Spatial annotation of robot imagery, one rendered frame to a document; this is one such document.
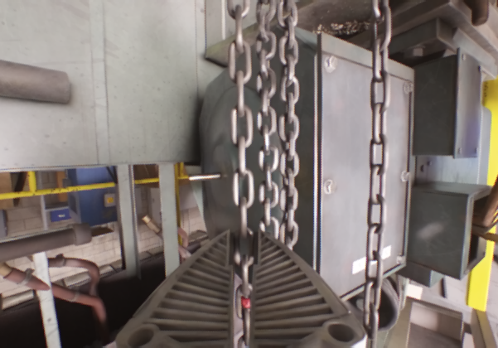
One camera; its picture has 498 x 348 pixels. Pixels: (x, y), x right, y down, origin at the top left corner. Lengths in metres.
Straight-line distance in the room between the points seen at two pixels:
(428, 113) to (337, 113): 0.18
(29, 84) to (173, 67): 0.37
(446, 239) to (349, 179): 0.19
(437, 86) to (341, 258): 0.29
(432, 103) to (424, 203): 0.15
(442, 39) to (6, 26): 0.71
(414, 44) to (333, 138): 0.28
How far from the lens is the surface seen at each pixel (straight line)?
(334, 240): 0.29
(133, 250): 1.04
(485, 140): 0.88
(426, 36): 0.50
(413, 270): 0.63
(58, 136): 0.52
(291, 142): 0.21
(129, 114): 0.61
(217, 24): 0.78
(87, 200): 3.21
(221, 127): 0.44
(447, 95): 0.42
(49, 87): 0.44
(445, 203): 0.42
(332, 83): 0.28
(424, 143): 0.42
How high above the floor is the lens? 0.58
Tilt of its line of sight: 5 degrees up
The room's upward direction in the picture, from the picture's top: 179 degrees clockwise
